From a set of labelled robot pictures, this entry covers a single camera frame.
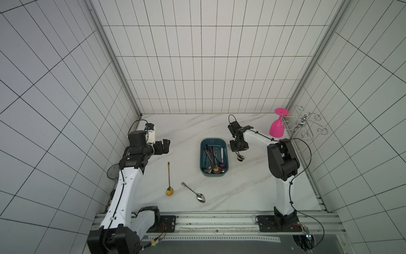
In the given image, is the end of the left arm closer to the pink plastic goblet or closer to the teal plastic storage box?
the teal plastic storage box

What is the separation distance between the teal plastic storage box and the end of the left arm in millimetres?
273

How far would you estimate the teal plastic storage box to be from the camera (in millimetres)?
893

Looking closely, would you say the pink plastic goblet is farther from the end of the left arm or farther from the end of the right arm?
the end of the left arm

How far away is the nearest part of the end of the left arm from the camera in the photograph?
683 millimetres

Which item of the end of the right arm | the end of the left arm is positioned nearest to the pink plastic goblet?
the end of the right arm
